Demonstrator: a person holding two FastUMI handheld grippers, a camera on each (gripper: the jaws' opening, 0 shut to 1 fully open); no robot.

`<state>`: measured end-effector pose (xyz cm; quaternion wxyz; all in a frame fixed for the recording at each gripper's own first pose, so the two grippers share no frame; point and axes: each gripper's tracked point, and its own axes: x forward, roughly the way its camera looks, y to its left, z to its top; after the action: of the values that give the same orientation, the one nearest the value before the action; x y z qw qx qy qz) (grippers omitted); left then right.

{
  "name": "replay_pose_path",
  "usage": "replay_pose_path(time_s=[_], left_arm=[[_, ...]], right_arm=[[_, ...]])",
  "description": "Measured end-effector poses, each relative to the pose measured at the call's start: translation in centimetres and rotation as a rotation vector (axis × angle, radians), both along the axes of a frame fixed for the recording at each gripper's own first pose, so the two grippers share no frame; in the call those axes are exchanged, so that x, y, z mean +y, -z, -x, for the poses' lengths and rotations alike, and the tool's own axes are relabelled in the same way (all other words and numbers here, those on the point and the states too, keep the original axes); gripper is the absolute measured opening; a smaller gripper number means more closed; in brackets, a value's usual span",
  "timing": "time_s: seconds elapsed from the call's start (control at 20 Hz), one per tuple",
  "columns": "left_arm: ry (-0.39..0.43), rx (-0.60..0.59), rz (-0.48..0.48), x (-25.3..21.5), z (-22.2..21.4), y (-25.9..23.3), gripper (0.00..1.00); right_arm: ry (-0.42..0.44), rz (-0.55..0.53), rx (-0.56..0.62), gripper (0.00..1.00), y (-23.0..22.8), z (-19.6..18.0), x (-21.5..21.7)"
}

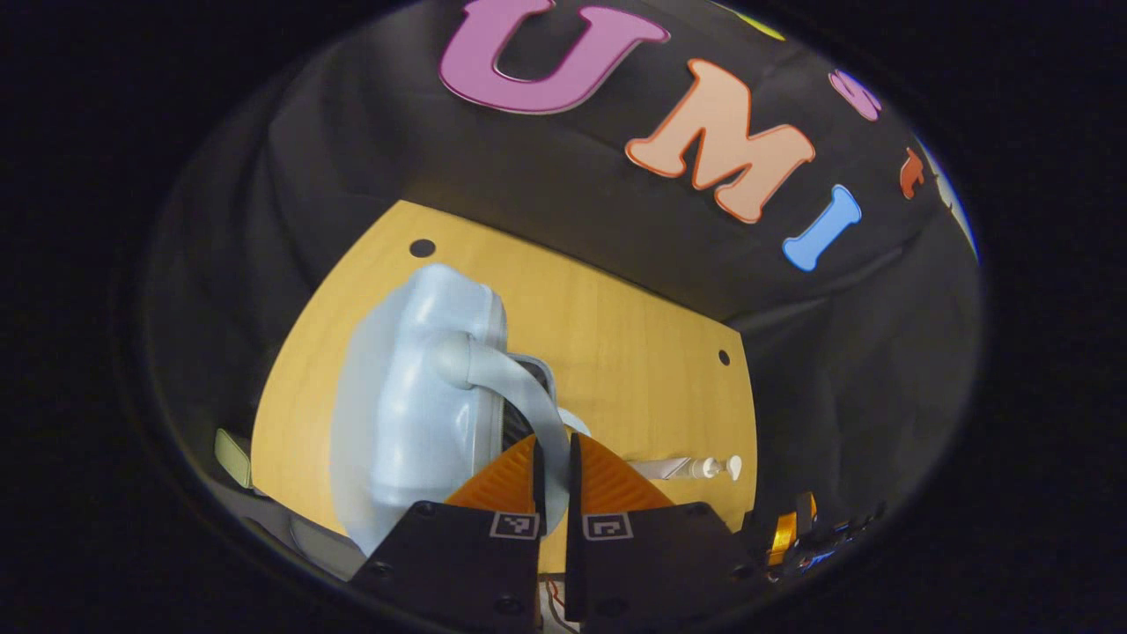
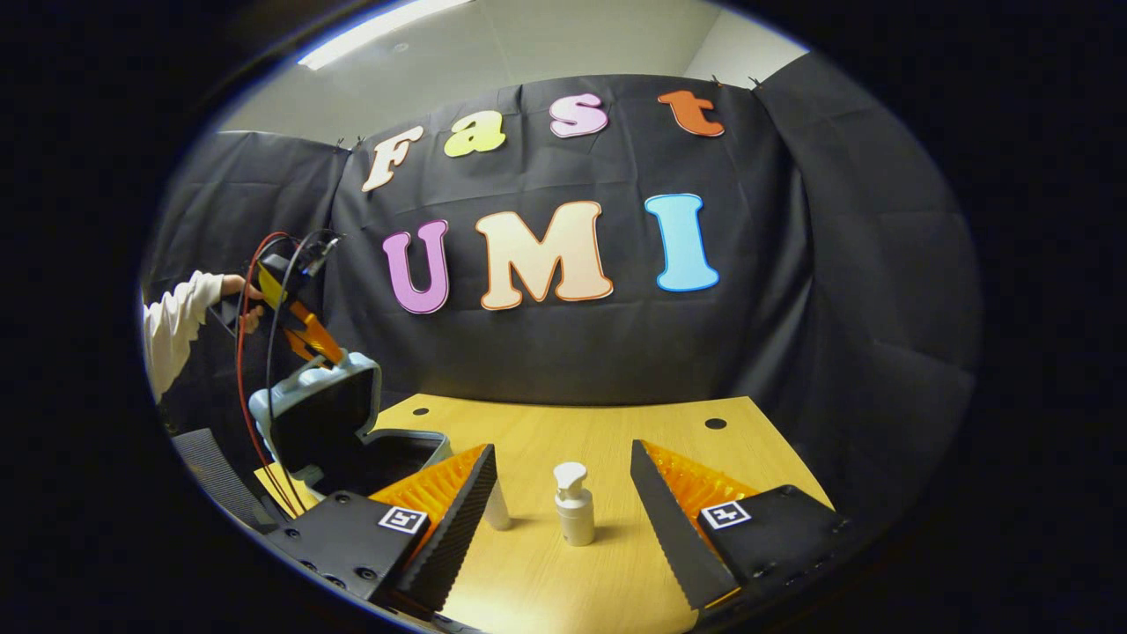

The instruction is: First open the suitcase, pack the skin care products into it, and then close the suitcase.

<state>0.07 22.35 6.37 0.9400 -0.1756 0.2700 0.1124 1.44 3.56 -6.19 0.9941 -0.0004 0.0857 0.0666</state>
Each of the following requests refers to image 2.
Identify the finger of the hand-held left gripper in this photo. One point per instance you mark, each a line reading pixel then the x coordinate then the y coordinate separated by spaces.
pixel 315 335

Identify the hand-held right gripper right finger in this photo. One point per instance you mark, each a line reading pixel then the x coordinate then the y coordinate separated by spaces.
pixel 673 537

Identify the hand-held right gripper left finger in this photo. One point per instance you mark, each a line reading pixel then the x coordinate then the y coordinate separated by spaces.
pixel 458 537

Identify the white squeeze tube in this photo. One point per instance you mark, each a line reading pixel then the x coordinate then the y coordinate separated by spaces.
pixel 500 515

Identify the light blue suitcase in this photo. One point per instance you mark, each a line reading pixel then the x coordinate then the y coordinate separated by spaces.
pixel 304 383

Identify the white pump bottle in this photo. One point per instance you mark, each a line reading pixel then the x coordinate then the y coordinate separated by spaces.
pixel 575 519

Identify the black backdrop cloth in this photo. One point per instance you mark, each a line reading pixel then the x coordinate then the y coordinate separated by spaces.
pixel 572 352

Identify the ceiling light panel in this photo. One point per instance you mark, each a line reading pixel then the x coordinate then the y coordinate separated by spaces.
pixel 370 33

